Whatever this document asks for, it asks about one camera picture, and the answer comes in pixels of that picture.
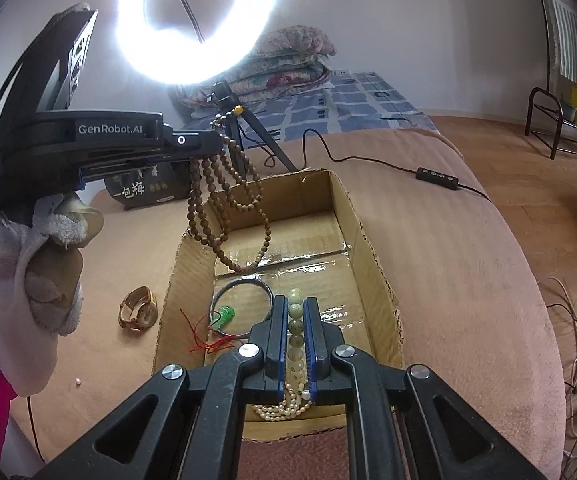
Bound thin dark cable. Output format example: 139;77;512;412
25;395;45;462

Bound black inline cable controller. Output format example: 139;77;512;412
415;166;459;190

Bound blue patterned bed sheet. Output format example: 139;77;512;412
181;71;439;148

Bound white ring light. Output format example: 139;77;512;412
117;0;282;86

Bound brown wristwatch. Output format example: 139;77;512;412
118;286;159;332

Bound black snack packet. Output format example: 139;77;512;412
104;160;179;211

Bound thin dark bangle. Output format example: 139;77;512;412
211;280;274;338

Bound pale bead bracelet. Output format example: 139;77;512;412
287;287;314;401

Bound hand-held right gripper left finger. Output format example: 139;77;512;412
31;295;289;480

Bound folded floral quilt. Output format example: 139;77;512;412
171;27;337;111

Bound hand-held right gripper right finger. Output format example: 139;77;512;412
303;296;554;480

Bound green pendant with red cord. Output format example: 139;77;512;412
178;305;238;357

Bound white floor cables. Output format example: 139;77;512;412
543;275;577;461

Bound person's left hand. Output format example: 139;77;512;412
0;192;104;397

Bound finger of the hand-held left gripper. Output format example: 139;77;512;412
168;130;226;161

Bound cardboard box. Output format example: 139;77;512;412
153;169;405;443

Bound black tripod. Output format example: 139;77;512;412
211;80;299;173

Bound pearl necklace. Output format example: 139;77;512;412
252;382;314;423

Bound black ring light cable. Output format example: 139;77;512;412
263;129;489;196

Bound wooden bead necklace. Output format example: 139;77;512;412
186;104;272;273

